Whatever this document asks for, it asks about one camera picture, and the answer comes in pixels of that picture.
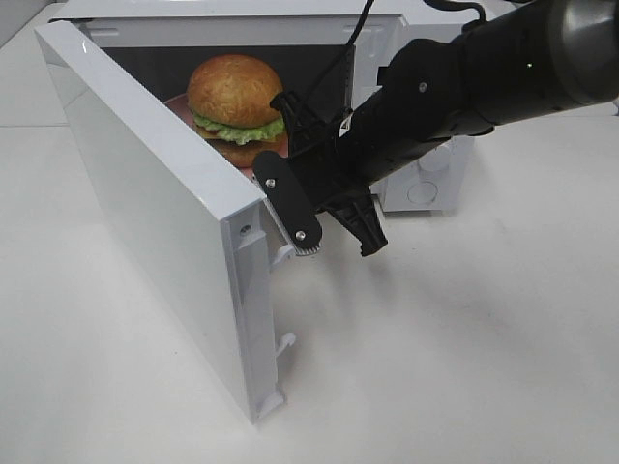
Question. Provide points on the white microwave door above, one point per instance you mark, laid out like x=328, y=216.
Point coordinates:
x=189, y=219

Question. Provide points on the round white door button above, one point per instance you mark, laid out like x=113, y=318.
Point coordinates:
x=423, y=193

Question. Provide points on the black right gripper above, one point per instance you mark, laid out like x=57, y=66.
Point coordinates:
x=378, y=154

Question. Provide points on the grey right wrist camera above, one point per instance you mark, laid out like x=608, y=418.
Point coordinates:
x=287, y=203

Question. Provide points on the burger with lettuce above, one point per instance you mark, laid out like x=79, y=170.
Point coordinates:
x=229, y=96

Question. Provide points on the lower white dial knob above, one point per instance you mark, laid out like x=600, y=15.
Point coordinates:
x=436, y=160

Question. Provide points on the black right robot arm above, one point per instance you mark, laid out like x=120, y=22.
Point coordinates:
x=542, y=58

